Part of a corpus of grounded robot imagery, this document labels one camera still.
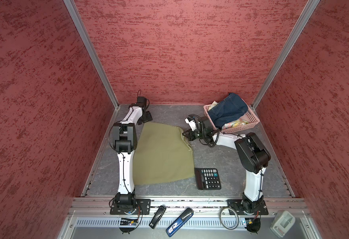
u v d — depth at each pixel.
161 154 0.99
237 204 0.74
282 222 0.68
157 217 0.69
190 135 0.85
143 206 0.74
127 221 0.72
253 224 0.71
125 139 0.62
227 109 1.07
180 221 0.67
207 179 0.81
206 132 0.78
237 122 1.00
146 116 0.97
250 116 1.09
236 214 0.71
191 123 0.87
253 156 0.53
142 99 0.90
